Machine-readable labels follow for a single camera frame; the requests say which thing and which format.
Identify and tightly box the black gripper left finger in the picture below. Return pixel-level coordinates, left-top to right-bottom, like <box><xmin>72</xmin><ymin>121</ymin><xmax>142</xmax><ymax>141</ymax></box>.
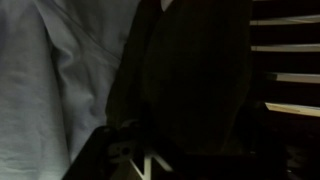
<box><xmin>62</xmin><ymin>123</ymin><xmax>175</xmax><ymax>180</ymax></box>

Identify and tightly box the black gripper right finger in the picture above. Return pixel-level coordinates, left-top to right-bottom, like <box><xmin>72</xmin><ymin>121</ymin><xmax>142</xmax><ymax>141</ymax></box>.
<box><xmin>243</xmin><ymin>102</ymin><xmax>292</xmax><ymax>180</ymax></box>

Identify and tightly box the black office chair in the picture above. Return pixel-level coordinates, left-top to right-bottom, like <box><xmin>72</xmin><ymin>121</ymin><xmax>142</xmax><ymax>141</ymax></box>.
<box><xmin>248</xmin><ymin>0</ymin><xmax>320</xmax><ymax>180</ymax></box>

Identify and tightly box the light blue shirt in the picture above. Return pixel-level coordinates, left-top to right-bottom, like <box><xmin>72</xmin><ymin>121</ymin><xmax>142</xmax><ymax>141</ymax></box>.
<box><xmin>0</xmin><ymin>0</ymin><xmax>143</xmax><ymax>180</ymax></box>

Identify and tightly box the black garment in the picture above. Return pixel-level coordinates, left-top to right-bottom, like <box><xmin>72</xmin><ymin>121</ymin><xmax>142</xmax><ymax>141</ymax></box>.
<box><xmin>105</xmin><ymin>0</ymin><xmax>255</xmax><ymax>158</ymax></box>

